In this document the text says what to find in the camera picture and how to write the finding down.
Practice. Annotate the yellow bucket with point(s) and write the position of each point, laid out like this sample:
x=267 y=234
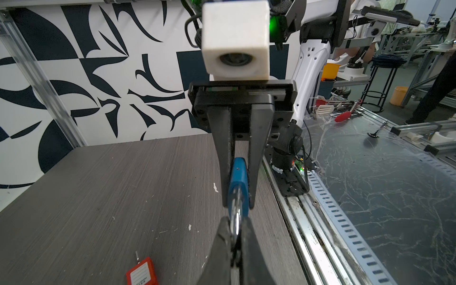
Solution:
x=398 y=96

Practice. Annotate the white cable duct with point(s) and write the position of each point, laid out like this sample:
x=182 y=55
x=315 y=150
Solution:
x=351 y=241

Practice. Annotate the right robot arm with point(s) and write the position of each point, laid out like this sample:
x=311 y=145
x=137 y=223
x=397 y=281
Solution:
x=303 y=34

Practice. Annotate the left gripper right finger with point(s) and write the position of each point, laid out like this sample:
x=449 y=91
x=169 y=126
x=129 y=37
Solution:
x=252 y=266

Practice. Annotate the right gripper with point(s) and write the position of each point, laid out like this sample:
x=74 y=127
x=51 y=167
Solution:
x=256 y=107

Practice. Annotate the blue padlock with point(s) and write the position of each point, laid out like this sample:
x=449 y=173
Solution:
x=238 y=197

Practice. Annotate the black ladle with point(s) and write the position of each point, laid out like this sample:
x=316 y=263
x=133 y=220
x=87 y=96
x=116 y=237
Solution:
x=375 y=134

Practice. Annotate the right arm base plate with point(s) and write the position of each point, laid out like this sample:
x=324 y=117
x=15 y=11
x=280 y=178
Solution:
x=291 y=173

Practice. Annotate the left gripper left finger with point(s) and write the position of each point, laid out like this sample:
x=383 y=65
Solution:
x=217 y=270

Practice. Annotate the red spatula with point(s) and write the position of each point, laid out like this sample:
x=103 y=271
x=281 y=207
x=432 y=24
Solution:
x=346 y=115

